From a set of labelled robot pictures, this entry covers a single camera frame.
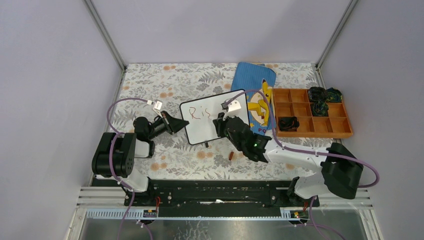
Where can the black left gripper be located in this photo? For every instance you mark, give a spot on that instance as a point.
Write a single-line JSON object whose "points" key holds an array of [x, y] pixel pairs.
{"points": [[172, 124]]}

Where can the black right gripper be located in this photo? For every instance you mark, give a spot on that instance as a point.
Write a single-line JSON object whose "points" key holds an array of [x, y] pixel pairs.
{"points": [[219, 123]]}

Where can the white whiteboard black frame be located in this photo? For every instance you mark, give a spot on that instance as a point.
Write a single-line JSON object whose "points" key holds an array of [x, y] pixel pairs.
{"points": [[202, 111]]}

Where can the red marker cap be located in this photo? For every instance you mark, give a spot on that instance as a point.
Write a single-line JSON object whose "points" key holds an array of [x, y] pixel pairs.
{"points": [[232, 156]]}

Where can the black orange cloth roll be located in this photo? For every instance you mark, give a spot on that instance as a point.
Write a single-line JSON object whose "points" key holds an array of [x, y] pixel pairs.
{"points": [[288, 124]]}

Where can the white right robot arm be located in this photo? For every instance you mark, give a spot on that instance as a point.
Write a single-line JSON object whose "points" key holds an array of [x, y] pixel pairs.
{"points": [[335, 170]]}

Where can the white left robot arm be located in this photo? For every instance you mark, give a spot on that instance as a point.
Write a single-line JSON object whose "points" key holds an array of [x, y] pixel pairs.
{"points": [[116, 152]]}

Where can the blue Pikachu cloth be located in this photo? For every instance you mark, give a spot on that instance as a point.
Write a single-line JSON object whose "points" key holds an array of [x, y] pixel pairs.
{"points": [[260, 80]]}

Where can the orange compartment tray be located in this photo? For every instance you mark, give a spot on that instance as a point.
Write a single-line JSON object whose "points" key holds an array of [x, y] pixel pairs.
{"points": [[294, 102]]}

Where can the dark patterned cloth roll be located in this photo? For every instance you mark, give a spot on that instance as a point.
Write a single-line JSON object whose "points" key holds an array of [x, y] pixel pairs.
{"points": [[334, 95], [319, 109], [317, 94]]}

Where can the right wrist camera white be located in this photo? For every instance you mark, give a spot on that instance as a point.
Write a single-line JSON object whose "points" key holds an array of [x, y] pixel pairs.
{"points": [[232, 109]]}

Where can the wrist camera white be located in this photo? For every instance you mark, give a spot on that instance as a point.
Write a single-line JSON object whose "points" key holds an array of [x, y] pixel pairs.
{"points": [[156, 106], [232, 109]]}

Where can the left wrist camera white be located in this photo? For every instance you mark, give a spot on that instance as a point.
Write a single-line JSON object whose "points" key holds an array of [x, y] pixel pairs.
{"points": [[156, 106]]}

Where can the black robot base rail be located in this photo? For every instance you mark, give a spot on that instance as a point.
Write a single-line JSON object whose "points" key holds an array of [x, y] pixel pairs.
{"points": [[209, 200]]}

